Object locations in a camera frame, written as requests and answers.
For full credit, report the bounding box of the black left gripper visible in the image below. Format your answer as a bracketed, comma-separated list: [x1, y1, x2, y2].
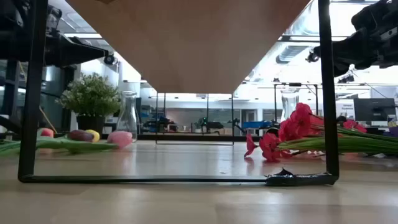
[45, 33, 109, 68]

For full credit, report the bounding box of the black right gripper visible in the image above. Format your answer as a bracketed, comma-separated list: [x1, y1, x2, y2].
[333, 29, 386, 78]

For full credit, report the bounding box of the clear glass vase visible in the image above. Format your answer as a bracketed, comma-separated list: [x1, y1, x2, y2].
[280, 88, 300, 123]
[116, 90, 140, 142]

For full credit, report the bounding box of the pink artificial tulip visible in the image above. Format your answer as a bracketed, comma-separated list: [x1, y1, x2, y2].
[0, 130, 134, 156]

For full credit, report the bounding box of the light wooden shelf board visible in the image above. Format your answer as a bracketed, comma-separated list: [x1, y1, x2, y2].
[65, 0, 312, 95]

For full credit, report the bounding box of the ceiling light strip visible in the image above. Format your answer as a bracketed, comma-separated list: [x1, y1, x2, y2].
[63, 32, 103, 39]

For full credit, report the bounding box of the green potted plant black pot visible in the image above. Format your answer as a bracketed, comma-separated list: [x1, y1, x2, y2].
[55, 73, 121, 135]

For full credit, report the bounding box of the black computer monitor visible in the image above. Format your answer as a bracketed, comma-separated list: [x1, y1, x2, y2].
[353, 98, 397, 122]

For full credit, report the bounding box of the blue workbench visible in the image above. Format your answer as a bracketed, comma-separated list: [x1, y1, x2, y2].
[241, 120, 271, 130]

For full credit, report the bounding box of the black tape wad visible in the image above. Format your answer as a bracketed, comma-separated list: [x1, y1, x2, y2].
[265, 167, 339, 187]

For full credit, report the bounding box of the white wall sign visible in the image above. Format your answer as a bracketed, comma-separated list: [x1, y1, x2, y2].
[340, 102, 354, 118]

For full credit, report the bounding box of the black metal stand frame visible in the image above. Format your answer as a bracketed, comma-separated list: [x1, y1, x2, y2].
[273, 82, 320, 124]

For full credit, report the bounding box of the black metal shelf leg frame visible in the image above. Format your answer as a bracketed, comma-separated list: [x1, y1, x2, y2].
[155, 92, 234, 146]
[17, 0, 340, 184]

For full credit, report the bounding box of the yellow power cable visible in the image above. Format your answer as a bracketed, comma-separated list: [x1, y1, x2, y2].
[17, 60, 58, 134]

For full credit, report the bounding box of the black aluminium table frame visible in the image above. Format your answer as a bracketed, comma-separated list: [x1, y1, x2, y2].
[0, 114, 23, 135]

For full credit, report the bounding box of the table edge rail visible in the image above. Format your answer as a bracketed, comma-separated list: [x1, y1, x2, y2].
[102, 133, 265, 141]

